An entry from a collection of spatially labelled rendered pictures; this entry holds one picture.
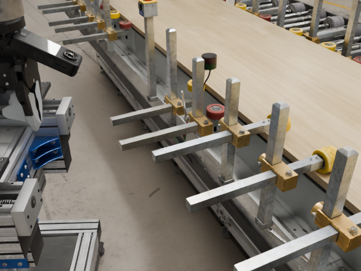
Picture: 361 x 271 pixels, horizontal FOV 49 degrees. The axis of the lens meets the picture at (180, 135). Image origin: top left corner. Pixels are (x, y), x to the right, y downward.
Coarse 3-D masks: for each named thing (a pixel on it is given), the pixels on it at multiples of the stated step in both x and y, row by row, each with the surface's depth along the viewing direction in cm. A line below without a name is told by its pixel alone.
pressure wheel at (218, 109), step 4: (212, 104) 166; (216, 104) 166; (220, 104) 166; (208, 108) 163; (212, 108) 164; (216, 108) 163; (220, 108) 164; (224, 108) 163; (208, 112) 162; (212, 112) 161; (216, 112) 161; (220, 112) 161; (208, 116) 163; (212, 116) 162; (216, 116) 161; (220, 116) 161
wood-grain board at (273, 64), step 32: (128, 0) 307; (160, 0) 306; (192, 0) 305; (160, 32) 244; (192, 32) 243; (224, 32) 243; (256, 32) 242; (288, 32) 242; (224, 64) 203; (256, 64) 202; (288, 64) 202; (320, 64) 202; (352, 64) 201; (224, 96) 173; (256, 96) 173; (288, 96) 173; (320, 96) 173; (352, 96) 172; (320, 128) 151; (352, 128) 151; (352, 192) 121
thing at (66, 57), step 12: (24, 36) 66; (36, 36) 68; (12, 48) 65; (24, 48) 65; (36, 48) 65; (48, 48) 67; (60, 48) 69; (36, 60) 66; (48, 60) 66; (60, 60) 66; (72, 60) 68; (72, 72) 68
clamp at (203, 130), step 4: (192, 116) 165; (204, 116) 165; (192, 120) 166; (196, 120) 163; (200, 120) 162; (208, 120) 162; (200, 124) 160; (208, 124) 160; (212, 124) 160; (200, 128) 160; (204, 128) 159; (208, 128) 160; (212, 128) 161; (200, 132) 161; (204, 132) 161; (208, 132) 162; (212, 132) 163; (204, 136) 162
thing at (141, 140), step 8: (216, 120) 165; (168, 128) 160; (176, 128) 160; (184, 128) 160; (192, 128) 161; (144, 136) 155; (152, 136) 155; (160, 136) 156; (168, 136) 158; (176, 136) 160; (120, 144) 151; (128, 144) 152; (136, 144) 153; (144, 144) 155
